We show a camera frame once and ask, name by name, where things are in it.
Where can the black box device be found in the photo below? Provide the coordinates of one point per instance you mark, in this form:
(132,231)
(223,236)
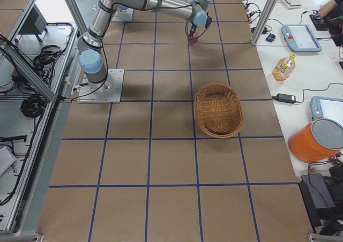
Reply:
(322,197)

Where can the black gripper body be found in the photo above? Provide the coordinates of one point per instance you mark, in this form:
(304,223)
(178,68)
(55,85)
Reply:
(194,28)

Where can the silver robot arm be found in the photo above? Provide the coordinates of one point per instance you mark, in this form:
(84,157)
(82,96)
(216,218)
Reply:
(92,60)

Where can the person at desk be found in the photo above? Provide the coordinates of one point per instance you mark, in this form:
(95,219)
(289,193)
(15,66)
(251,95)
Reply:
(328,7)

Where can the aluminium frame post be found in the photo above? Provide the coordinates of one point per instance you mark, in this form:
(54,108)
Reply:
(268,8)

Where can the blue teach pendant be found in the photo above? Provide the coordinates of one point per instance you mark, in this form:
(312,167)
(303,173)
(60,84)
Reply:
(300,38)
(326,107)

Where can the orange bucket with lid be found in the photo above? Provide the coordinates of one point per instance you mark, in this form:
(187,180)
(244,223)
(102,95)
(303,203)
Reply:
(319,139)

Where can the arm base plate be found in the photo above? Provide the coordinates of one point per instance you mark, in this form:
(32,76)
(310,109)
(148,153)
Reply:
(122,15)
(109,92)

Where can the red apple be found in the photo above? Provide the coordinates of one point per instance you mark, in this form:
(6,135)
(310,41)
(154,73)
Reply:
(192,39)

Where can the woven wicker basket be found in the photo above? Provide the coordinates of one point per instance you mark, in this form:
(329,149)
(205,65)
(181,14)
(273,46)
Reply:
(218,110)

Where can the orange juice bottle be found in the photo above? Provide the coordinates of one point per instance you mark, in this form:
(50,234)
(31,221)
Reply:
(284,68)

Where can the small dark blue pouch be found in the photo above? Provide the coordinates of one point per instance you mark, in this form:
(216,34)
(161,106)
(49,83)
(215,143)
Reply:
(270,38)

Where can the black power adapter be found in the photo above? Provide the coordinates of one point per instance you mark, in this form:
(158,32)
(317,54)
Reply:
(285,98)

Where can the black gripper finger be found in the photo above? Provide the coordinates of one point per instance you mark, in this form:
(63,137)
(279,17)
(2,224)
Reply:
(191,34)

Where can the white keyboard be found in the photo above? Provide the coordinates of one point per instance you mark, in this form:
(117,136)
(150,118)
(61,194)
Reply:
(292,4)

